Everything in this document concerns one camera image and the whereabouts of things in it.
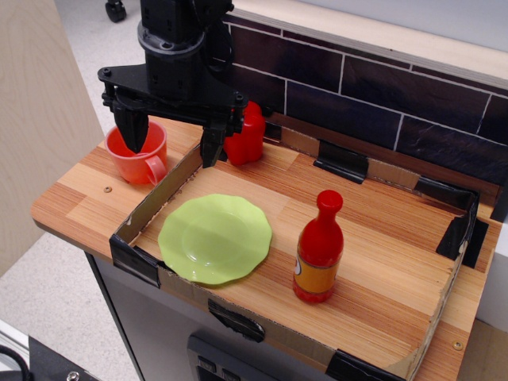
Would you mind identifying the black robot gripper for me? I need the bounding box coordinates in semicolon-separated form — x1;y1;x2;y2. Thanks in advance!
98;40;247;168

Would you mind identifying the red hot sauce bottle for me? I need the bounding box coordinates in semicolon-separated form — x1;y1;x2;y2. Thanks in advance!
293;190;344;304

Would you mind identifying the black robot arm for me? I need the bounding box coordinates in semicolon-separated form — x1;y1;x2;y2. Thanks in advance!
98;1;248;167

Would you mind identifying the orange plastic cup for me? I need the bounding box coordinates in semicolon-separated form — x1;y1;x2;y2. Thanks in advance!
104;121;168;185

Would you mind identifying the red toy bell pepper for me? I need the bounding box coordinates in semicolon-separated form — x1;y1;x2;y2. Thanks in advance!
224;101;266;166

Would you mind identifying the green plastic plate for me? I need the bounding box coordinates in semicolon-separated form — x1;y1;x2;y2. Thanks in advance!
158;194;272;286

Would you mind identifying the black caster wheel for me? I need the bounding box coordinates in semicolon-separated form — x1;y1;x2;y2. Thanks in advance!
105;0;126;23

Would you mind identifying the grey control panel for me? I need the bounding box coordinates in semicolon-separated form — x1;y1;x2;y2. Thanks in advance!
187;335;275;381

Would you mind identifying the dark tile backsplash panel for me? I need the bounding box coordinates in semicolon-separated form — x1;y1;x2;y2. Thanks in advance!
221;11;508;223

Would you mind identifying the black cable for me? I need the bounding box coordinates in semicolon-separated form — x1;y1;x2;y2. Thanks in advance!
0;344;37;381

